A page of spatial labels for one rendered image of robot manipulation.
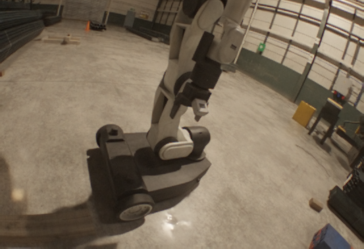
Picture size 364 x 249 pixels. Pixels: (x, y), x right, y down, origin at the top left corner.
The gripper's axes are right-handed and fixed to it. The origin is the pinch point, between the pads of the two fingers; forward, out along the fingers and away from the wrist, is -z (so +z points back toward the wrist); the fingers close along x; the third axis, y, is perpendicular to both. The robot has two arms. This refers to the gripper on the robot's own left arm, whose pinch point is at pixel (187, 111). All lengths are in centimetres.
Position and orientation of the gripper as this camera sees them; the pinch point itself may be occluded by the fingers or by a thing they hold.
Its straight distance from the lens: 57.0
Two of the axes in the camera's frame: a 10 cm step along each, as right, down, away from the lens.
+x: -8.0, -1.1, -5.8
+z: 3.9, -8.4, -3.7
